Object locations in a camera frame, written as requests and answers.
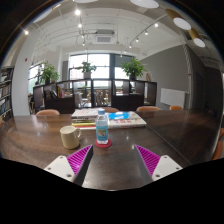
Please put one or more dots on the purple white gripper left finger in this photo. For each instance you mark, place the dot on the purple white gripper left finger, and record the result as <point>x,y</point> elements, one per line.
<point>73,167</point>

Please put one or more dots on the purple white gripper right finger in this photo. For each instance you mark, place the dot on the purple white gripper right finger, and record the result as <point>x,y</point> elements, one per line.
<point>152,166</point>

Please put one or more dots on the clear water bottle blue cap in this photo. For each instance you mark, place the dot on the clear water bottle blue cap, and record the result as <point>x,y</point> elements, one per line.
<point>101,127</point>

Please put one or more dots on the cream ceramic mug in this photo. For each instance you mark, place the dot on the cream ceramic mug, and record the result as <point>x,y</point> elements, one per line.
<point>70,136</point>

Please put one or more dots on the red round coaster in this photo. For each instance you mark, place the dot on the red round coaster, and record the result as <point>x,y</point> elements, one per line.
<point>108,144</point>

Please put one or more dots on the stack of books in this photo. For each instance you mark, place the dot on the stack of books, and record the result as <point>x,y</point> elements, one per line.
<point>84,118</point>

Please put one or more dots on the orange chair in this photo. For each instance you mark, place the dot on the orange chair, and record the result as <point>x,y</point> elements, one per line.
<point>110,109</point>
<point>147,108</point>
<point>175,107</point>
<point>48,112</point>

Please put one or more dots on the orange chair far right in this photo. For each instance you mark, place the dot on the orange chair far right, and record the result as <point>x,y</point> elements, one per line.
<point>175,107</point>

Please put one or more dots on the orange chair far left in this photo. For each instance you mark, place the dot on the orange chair far left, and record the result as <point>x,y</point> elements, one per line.
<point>48,112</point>

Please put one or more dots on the orange chair middle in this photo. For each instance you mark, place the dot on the orange chair middle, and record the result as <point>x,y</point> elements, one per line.
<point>110,109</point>

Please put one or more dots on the orange chair right edge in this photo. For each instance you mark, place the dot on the orange chair right edge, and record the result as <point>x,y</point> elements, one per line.
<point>219,146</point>

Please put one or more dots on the white whiteboard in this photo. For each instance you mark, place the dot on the white whiteboard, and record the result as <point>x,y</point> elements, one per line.
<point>171,97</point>

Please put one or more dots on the dark open shelf unit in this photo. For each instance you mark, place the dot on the dark open shelf unit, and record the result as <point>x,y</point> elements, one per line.
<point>122,94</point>

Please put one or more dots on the left potted plant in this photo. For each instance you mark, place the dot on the left potted plant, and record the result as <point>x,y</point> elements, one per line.
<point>49,74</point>

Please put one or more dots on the potted plant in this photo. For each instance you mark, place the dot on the potted plant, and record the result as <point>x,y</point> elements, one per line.
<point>86,68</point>
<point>49,74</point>
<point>133,69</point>

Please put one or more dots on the right potted plant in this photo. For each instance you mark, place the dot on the right potted plant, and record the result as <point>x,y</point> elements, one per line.
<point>133,69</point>

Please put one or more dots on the middle potted plant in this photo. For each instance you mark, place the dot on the middle potted plant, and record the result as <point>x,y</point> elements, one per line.
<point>86,68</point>

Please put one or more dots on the ceiling air conditioner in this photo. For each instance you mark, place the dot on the ceiling air conditioner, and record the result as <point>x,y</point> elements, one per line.
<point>104,36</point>

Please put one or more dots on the bookshelf at left wall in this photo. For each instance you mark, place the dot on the bookshelf at left wall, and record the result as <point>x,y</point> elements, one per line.
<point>6,75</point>

